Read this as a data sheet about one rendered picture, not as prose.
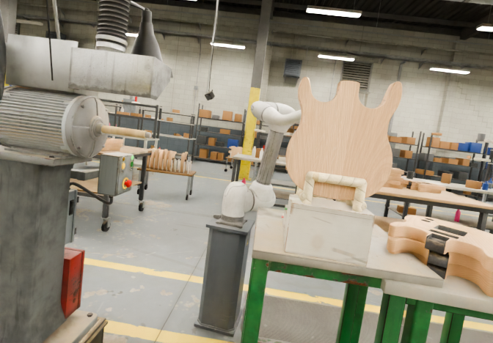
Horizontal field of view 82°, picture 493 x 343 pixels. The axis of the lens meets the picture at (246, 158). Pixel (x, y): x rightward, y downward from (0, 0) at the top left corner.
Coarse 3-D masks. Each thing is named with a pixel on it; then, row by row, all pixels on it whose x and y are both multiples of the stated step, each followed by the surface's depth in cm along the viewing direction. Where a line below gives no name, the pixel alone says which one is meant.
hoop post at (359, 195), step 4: (364, 184) 92; (356, 188) 94; (360, 188) 92; (364, 188) 92; (356, 192) 94; (360, 192) 92; (364, 192) 92; (356, 196) 93; (360, 196) 93; (364, 196) 93; (356, 200) 93; (360, 200) 93; (364, 200) 94; (356, 204) 93; (360, 204) 93; (352, 208) 95; (356, 208) 93; (360, 208) 93; (360, 212) 93
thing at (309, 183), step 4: (308, 176) 94; (308, 180) 94; (312, 180) 94; (304, 184) 95; (308, 184) 94; (312, 184) 94; (304, 188) 95; (308, 188) 94; (312, 188) 94; (304, 192) 95; (308, 192) 94; (312, 192) 95; (308, 196) 94; (312, 196) 95; (304, 200) 95; (308, 200) 94
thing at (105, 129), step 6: (102, 126) 115; (108, 126) 116; (102, 132) 116; (108, 132) 115; (114, 132) 115; (120, 132) 114; (126, 132) 114; (132, 132) 114; (138, 132) 114; (144, 132) 114; (144, 138) 115
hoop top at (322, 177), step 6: (306, 174) 95; (312, 174) 94; (318, 174) 94; (324, 174) 94; (330, 174) 94; (318, 180) 94; (324, 180) 94; (330, 180) 93; (336, 180) 93; (342, 180) 93; (348, 180) 93; (354, 180) 92; (360, 180) 92; (354, 186) 93
